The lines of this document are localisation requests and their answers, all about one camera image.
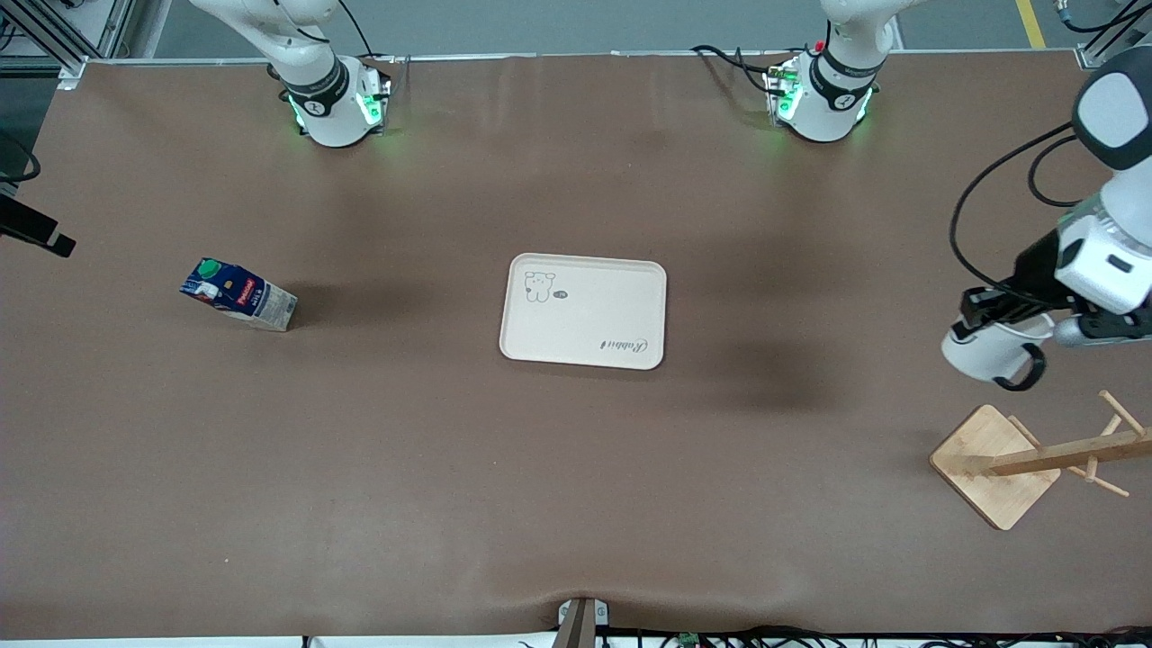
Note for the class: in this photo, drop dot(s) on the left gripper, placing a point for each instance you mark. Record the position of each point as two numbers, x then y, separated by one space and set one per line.
1034 266

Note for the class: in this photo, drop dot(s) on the blue milk carton green cap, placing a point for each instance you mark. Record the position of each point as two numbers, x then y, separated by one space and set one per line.
243 297

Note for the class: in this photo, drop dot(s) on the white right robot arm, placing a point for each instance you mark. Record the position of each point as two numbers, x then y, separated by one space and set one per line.
328 117

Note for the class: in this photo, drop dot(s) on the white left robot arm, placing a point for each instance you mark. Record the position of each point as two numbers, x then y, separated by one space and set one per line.
823 108

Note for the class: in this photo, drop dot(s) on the cream rabbit print tray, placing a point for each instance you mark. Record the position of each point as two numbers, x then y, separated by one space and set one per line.
585 315

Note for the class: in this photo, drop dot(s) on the wooden mug rack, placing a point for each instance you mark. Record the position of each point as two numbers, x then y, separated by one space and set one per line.
981 459

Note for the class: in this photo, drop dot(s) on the aluminium frame profile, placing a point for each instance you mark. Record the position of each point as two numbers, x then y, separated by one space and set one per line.
1093 56
74 72

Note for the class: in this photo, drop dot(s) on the wooden camera post with bracket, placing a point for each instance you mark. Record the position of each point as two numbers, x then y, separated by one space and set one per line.
580 625

